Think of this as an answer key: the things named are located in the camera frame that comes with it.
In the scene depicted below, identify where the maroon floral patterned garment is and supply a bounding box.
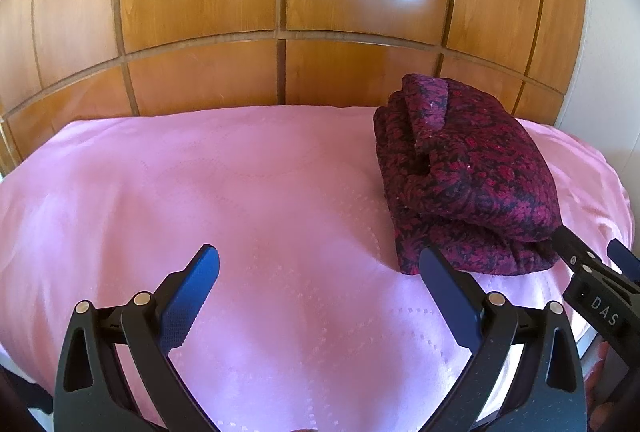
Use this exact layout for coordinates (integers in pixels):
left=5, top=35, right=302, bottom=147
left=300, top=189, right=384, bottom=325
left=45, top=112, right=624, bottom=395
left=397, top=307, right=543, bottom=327
left=373, top=74, right=562, bottom=276

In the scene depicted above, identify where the wooden panelled wardrobe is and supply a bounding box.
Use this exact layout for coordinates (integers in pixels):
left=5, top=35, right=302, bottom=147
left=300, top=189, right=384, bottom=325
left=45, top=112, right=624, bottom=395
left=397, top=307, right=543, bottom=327
left=1, top=0, right=586, bottom=172

